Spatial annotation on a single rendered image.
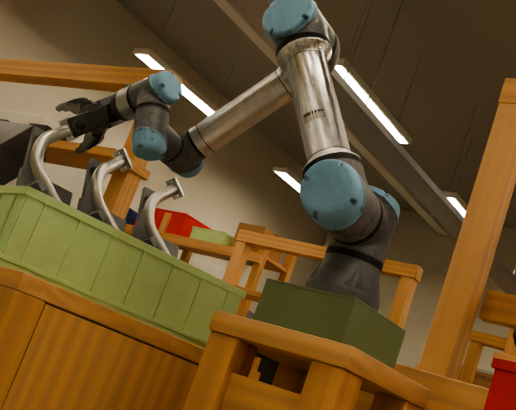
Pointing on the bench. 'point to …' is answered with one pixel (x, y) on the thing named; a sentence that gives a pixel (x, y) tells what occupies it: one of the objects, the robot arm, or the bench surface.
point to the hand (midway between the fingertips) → (65, 131)
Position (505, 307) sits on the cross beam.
